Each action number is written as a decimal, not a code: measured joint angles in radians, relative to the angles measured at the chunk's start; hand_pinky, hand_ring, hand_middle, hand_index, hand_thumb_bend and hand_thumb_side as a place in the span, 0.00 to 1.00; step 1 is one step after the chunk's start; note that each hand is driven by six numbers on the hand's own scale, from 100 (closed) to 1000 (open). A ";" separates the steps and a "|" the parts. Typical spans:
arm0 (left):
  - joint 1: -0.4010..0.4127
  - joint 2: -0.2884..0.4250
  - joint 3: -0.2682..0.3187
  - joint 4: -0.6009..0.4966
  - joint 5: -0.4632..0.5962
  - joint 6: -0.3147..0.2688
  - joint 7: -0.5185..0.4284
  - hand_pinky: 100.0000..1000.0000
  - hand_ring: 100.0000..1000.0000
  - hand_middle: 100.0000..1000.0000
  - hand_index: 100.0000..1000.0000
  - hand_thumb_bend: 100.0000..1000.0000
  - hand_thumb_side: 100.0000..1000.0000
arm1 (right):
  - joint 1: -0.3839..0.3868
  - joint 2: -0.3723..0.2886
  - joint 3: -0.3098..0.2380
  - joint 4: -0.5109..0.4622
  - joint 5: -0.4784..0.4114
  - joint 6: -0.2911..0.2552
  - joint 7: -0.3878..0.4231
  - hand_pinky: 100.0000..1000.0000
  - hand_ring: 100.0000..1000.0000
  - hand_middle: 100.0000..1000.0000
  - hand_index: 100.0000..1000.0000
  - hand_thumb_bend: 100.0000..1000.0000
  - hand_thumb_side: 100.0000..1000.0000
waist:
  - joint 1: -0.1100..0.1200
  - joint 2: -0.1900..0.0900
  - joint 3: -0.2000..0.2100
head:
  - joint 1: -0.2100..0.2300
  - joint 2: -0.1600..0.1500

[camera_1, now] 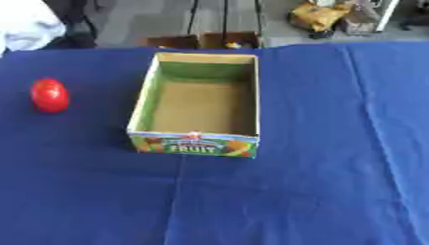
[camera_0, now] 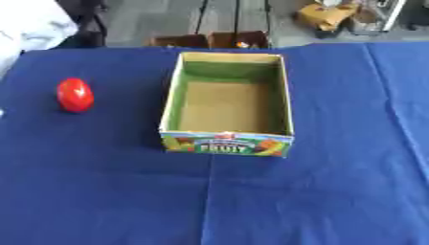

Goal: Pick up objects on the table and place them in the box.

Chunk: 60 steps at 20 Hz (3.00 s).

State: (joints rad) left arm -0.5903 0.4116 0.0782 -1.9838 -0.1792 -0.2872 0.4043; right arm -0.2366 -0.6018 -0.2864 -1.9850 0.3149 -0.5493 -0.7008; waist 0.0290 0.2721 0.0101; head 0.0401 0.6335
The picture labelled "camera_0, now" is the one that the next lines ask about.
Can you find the grey metal rack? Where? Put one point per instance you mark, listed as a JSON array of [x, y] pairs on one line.
[[380, 16]]

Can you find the person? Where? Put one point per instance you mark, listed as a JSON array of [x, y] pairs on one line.
[[28, 28]]

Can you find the black chair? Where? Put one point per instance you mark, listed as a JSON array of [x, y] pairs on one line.
[[89, 28]]

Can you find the red toy fruit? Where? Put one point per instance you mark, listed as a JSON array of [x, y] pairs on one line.
[[75, 95]]

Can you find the black tripod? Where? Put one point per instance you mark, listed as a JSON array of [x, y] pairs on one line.
[[235, 19]]

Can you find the brown cardboard box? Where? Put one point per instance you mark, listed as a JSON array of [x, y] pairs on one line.
[[246, 39], [178, 41]]

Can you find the tan cardboard box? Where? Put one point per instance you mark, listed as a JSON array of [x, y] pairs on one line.
[[325, 14]]

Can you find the open cardboard box green inside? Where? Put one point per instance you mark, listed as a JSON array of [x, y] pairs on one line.
[[226, 108]]

